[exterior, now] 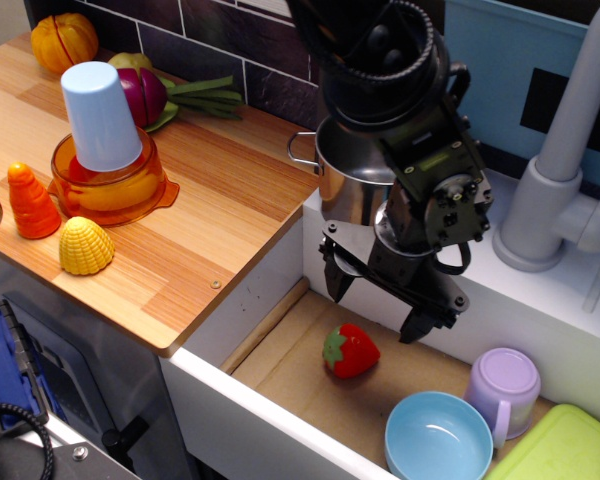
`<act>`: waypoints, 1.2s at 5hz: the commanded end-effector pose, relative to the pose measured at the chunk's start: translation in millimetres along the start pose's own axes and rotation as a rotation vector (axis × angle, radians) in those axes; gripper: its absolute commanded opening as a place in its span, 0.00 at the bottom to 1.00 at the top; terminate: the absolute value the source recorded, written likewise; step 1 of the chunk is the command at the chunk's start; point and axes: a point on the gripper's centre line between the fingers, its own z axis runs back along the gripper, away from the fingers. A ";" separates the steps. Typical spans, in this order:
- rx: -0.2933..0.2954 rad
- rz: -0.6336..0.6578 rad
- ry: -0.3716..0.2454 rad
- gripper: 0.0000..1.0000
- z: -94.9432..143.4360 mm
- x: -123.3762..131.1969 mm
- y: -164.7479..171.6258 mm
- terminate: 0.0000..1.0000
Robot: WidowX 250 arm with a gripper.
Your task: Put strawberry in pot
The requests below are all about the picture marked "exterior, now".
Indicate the black metal gripper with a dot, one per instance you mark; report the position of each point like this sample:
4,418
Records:
354,251

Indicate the red toy strawberry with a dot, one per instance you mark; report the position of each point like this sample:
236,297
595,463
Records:
348,351

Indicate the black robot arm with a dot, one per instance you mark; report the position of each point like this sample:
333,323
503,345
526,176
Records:
388,79

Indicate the stainless steel pot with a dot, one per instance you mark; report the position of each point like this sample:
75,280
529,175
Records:
354,179

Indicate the light blue bowl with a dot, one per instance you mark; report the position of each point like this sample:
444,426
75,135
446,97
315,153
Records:
436,435

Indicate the lilac plastic mug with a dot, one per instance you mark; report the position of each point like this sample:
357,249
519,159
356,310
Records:
503,387

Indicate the grey toy faucet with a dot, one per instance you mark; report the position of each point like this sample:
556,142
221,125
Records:
547,209

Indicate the lime green plastic lid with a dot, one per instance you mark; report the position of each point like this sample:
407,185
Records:
565,444

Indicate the wooden countertop board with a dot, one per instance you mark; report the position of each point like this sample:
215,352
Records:
238,196

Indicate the green felt leaves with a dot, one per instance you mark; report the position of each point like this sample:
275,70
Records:
213,97

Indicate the light blue back panel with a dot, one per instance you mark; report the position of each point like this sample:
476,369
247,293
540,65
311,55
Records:
520,61

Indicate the dark oven door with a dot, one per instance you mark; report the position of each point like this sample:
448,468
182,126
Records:
110,389

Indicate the orange transparent bowl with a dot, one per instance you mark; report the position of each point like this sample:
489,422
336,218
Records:
111,198

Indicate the yellow toy corn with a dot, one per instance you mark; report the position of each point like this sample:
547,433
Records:
85,248

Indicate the purple toy onion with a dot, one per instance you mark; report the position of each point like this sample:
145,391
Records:
146,95

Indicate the light blue plastic cup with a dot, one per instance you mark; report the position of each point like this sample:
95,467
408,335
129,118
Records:
103,130

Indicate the yellow-green toy pear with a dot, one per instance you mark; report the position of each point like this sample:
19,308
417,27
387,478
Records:
126,60

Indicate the orange toy carrot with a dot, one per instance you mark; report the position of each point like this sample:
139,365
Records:
35,214

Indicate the blue plastic clamp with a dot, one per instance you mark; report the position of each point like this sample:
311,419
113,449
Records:
22,382

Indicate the orange toy pumpkin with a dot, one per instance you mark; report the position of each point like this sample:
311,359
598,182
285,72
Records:
61,41

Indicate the silver metal bracket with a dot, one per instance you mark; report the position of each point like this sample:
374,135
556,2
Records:
75,457

